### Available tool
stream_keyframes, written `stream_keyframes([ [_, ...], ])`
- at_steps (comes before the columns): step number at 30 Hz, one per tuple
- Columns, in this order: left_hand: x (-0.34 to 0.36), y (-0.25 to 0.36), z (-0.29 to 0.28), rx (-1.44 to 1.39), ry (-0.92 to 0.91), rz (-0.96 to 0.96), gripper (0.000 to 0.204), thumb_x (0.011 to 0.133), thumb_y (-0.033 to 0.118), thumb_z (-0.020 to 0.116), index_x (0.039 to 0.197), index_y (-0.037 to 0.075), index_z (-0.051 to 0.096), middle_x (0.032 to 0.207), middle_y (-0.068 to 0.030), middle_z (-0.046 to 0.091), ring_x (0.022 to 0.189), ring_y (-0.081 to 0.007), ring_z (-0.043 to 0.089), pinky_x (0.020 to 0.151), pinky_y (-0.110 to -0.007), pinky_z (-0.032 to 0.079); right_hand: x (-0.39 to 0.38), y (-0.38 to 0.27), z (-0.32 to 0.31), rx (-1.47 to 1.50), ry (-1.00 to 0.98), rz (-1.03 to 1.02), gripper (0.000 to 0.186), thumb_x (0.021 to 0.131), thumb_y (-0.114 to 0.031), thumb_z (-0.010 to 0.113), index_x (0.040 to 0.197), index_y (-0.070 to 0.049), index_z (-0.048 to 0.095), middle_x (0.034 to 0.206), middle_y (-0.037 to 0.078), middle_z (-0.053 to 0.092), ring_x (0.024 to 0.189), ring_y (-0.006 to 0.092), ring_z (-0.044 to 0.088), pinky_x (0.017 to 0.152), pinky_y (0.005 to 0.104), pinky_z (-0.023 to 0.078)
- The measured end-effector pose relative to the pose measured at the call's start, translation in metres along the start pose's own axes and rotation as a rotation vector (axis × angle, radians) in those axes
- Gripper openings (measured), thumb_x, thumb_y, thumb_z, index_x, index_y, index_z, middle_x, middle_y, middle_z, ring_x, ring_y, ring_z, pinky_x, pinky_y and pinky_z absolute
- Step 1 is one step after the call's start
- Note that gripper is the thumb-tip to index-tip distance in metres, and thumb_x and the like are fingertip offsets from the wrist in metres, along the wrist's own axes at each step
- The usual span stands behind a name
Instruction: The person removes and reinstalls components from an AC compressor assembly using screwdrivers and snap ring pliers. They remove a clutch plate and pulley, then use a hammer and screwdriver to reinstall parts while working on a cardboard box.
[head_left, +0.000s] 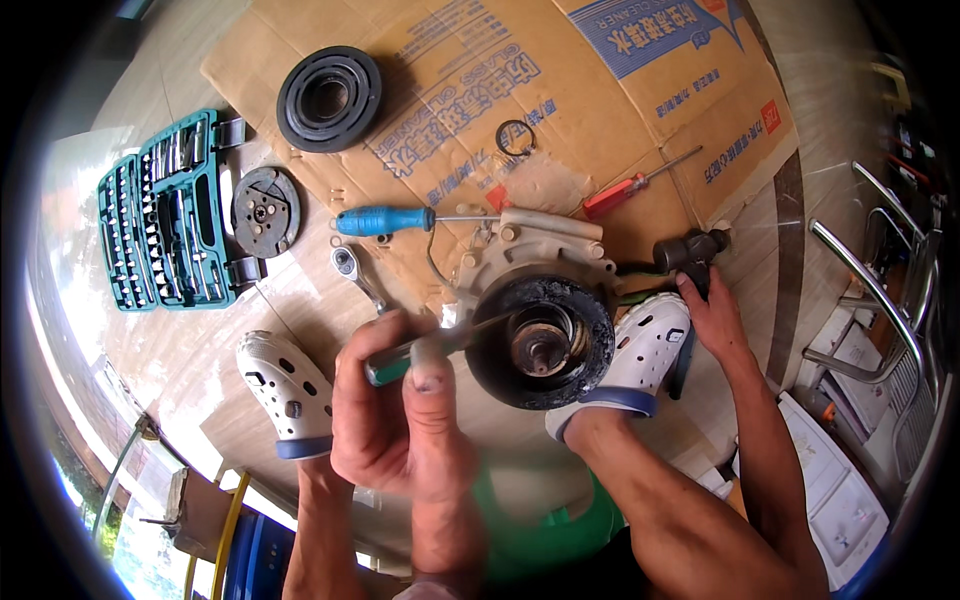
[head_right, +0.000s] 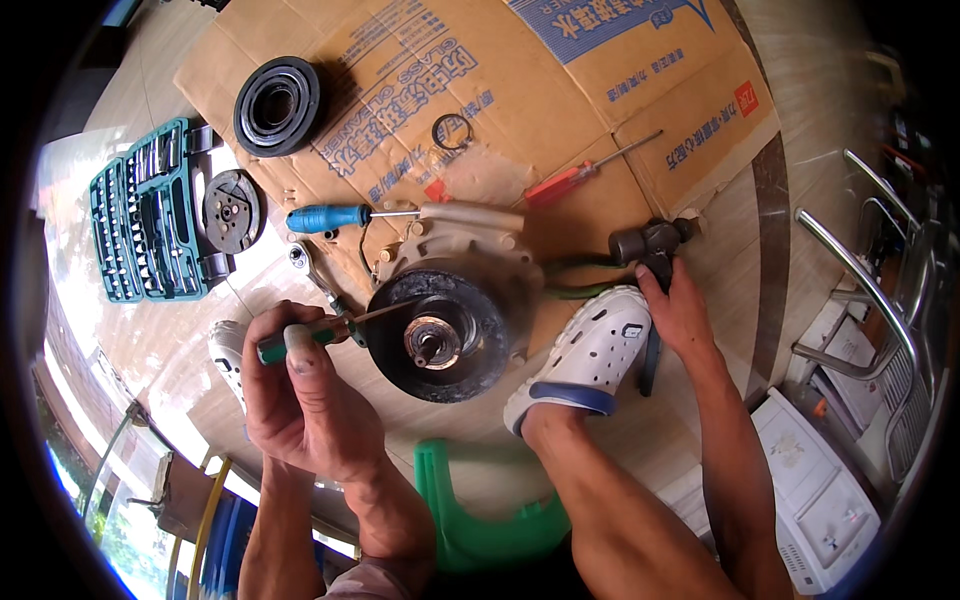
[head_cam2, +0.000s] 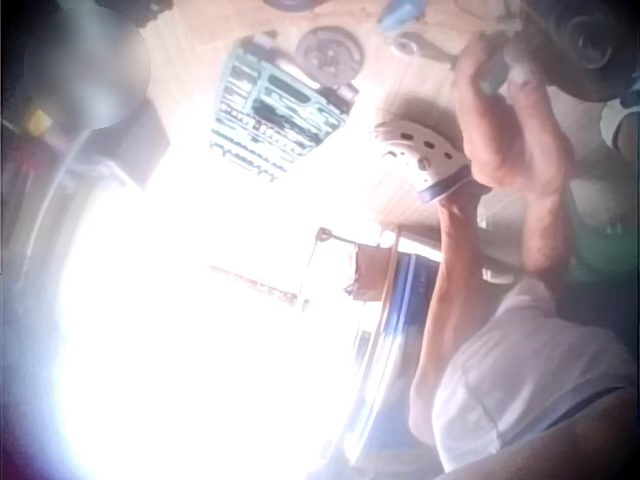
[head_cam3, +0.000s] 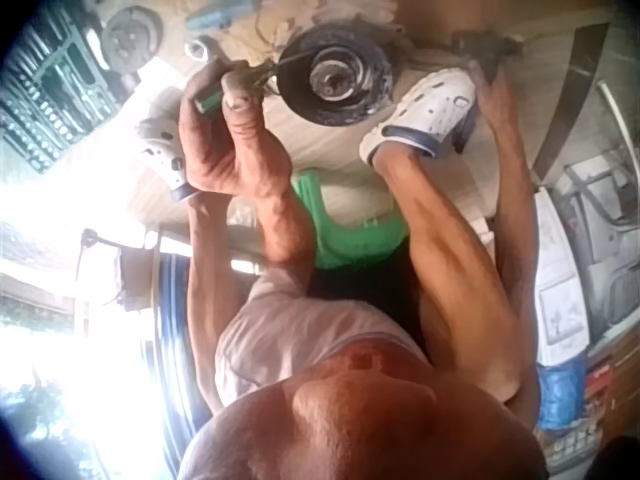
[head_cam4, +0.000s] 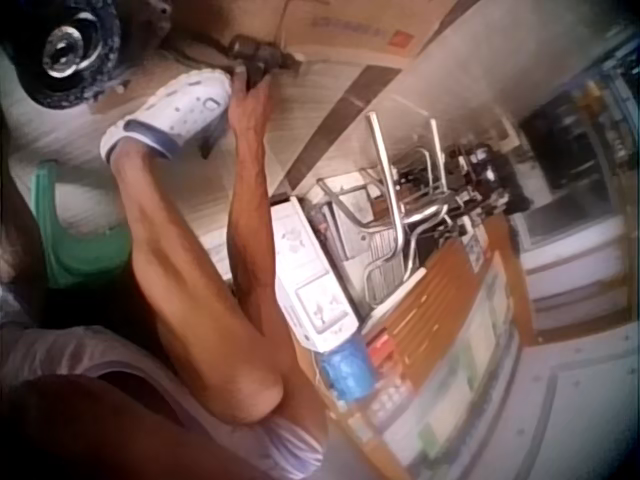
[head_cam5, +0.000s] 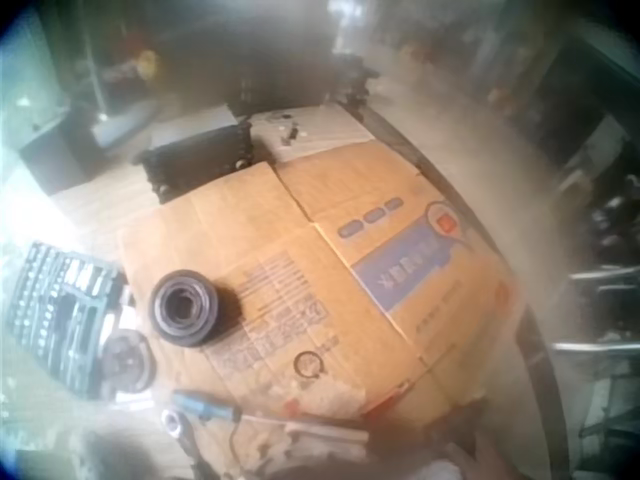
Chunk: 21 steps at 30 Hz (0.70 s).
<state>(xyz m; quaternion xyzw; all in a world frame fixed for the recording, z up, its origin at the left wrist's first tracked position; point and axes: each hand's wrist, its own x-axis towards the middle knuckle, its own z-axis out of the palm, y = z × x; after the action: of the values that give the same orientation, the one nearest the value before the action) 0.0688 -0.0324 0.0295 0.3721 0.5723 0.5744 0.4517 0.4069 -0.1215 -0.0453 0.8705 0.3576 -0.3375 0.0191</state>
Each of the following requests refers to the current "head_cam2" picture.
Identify red patterned strip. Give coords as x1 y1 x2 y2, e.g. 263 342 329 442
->
208 264 301 307

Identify round grey metal disc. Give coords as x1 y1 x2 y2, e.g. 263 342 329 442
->
293 25 365 84

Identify blue flat boxes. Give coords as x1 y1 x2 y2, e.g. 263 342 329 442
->
352 252 444 401

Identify dark round part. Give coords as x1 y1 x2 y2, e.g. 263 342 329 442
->
262 0 314 12

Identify green plastic tub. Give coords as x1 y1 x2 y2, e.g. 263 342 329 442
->
564 177 640 286

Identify thin metal rod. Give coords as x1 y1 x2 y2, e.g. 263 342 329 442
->
299 226 359 301

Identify grey metal engine part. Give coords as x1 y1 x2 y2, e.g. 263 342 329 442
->
502 0 637 104

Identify white navy clog shoe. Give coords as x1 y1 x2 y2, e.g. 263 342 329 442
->
598 94 640 157

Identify brown cardboard box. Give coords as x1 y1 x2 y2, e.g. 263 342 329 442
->
344 242 396 301

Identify blue plastic object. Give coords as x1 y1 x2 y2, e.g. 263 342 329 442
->
377 0 431 32

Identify person's left hand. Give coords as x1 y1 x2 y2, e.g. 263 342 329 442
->
452 32 549 109

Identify teal socket tool case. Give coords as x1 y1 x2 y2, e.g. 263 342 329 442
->
208 33 361 184

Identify yellow small object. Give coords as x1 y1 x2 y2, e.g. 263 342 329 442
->
23 107 54 136

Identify grey metal bracket part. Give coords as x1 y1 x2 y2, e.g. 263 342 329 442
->
388 30 459 69

